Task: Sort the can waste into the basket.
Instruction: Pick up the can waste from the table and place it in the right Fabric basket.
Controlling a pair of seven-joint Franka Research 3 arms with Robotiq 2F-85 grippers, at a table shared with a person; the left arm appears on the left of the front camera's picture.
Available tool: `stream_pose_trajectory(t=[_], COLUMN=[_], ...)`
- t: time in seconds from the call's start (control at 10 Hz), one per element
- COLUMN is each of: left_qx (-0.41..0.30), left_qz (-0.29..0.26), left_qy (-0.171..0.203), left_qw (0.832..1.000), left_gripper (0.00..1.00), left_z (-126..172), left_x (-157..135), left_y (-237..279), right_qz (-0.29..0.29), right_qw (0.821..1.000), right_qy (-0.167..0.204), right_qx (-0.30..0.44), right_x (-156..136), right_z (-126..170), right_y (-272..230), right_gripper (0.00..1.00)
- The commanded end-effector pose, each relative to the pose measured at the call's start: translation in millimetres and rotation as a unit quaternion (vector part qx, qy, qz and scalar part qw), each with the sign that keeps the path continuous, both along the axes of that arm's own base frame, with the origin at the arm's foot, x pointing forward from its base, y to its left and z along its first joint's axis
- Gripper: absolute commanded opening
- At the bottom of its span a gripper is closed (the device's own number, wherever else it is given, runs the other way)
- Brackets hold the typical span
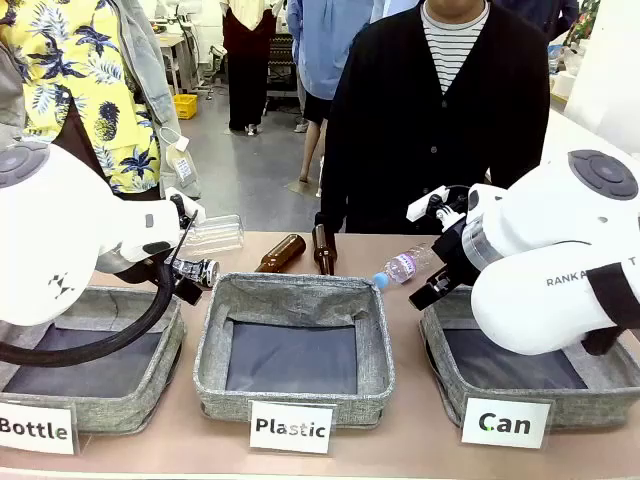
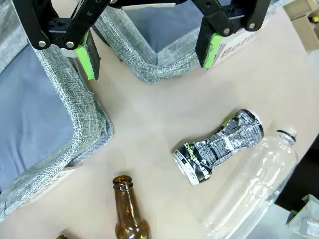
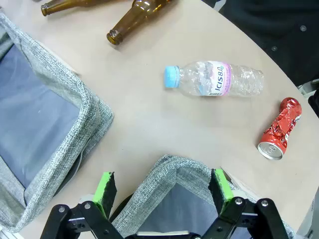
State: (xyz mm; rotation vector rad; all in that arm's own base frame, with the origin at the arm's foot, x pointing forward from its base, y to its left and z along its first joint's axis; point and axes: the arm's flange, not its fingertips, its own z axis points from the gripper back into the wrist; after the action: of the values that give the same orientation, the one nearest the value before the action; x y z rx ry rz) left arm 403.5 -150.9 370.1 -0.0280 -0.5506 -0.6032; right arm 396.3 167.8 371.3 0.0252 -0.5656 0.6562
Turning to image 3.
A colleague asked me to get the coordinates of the grey fabric basket can sign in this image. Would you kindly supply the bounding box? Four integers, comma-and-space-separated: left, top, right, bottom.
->
109, 154, 297, 239

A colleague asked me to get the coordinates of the brown glass bottle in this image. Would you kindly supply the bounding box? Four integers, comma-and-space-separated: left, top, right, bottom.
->
106, 0, 175, 46
41, 0, 133, 17

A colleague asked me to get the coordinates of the person in black cardigan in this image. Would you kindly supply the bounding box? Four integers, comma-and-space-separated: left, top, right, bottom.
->
201, 0, 319, 87

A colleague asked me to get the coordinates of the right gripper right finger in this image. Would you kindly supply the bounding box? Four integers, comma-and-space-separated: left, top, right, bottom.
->
199, 168, 290, 239

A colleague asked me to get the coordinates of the clear bottle pink label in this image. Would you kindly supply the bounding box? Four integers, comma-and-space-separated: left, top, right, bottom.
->
163, 60, 265, 97

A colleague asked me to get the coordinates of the grey fabric basket plastic sign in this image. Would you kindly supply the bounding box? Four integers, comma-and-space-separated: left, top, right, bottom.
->
0, 9, 115, 234

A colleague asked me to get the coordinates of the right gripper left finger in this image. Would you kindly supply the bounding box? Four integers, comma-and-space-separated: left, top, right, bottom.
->
39, 171, 125, 239

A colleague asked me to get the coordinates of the crushed red can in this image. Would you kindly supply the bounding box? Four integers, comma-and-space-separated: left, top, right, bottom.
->
257, 97, 302, 160

